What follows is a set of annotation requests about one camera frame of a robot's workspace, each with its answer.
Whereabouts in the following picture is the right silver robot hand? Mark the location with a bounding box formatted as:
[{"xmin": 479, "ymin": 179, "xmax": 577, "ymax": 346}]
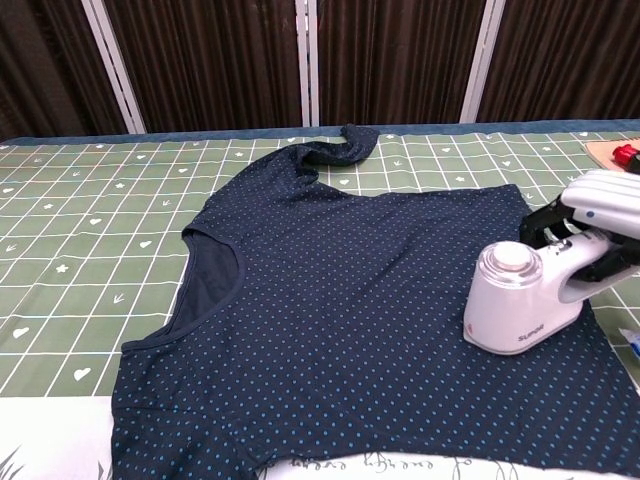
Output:
[{"xmin": 518, "ymin": 169, "xmax": 640, "ymax": 284}]

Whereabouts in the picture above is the white handheld garment steamer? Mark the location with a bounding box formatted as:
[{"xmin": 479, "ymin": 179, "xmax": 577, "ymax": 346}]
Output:
[{"xmin": 462, "ymin": 233, "xmax": 619, "ymax": 358}]

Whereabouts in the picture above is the brown pleated curtain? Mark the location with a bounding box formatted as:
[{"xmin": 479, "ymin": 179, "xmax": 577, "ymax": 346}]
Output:
[{"xmin": 0, "ymin": 0, "xmax": 640, "ymax": 142}]

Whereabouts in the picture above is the white slanted frame post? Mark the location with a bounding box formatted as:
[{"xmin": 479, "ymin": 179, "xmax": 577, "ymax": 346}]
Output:
[
  {"xmin": 81, "ymin": 0, "xmax": 147, "ymax": 135},
  {"xmin": 458, "ymin": 0, "xmax": 507, "ymax": 124}
]

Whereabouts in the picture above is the navy polka dot shirt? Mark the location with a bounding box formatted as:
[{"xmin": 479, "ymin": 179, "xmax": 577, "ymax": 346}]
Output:
[{"xmin": 110, "ymin": 123, "xmax": 640, "ymax": 480}]

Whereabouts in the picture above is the green checkered tablecloth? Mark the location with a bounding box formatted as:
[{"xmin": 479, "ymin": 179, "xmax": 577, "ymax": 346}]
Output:
[{"xmin": 0, "ymin": 127, "xmax": 640, "ymax": 400}]

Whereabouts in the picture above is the white upright frame post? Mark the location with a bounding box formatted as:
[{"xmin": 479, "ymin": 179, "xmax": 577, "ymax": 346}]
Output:
[{"xmin": 294, "ymin": 0, "xmax": 321, "ymax": 127}]

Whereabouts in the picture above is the teal table cover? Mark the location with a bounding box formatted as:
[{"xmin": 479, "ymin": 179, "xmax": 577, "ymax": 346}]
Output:
[{"xmin": 0, "ymin": 118, "xmax": 640, "ymax": 147}]

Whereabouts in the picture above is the blue and white packet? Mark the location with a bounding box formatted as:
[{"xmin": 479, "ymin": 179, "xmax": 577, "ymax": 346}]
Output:
[{"xmin": 618, "ymin": 327, "xmax": 640, "ymax": 362}]

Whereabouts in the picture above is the tan flat mat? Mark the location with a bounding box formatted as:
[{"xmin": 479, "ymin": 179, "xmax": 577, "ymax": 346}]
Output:
[{"xmin": 584, "ymin": 141, "xmax": 640, "ymax": 174}]

